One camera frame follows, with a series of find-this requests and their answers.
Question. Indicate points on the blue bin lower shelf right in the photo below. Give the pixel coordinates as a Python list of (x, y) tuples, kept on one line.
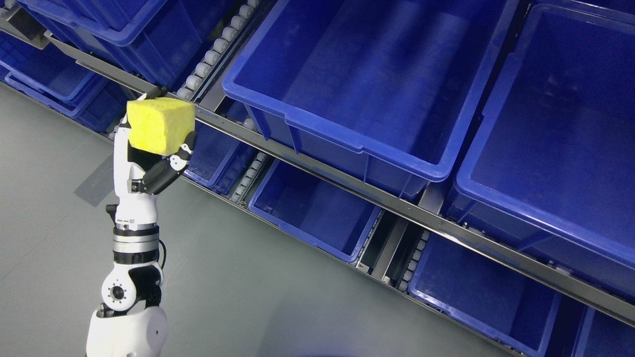
[(492, 299)]

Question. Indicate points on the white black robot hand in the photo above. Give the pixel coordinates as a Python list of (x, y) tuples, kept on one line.
[(139, 177)]

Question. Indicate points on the blue bin middle shelf centre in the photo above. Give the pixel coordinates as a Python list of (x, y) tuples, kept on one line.
[(383, 90)]

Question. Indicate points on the blue bin lower shelf centre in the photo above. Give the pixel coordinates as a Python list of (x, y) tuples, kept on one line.
[(314, 211)]

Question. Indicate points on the blue bin lower far right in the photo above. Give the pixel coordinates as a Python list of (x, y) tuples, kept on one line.
[(600, 335)]

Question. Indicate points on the blue bin lower shelf left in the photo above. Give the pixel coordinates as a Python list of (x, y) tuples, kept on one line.
[(218, 160)]

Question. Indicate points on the blue bin middle shelf right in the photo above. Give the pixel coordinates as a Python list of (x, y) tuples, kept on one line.
[(550, 171)]

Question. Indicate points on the blue bin middle shelf left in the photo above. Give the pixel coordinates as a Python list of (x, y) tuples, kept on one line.
[(152, 38)]

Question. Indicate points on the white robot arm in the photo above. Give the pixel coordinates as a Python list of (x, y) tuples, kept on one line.
[(130, 321)]

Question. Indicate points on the yellow foam block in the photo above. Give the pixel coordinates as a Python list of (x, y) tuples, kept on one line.
[(160, 125)]

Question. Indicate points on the blue bin shelf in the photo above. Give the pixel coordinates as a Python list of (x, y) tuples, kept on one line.
[(314, 211), (550, 171), (492, 299), (383, 90), (152, 38), (218, 160)]

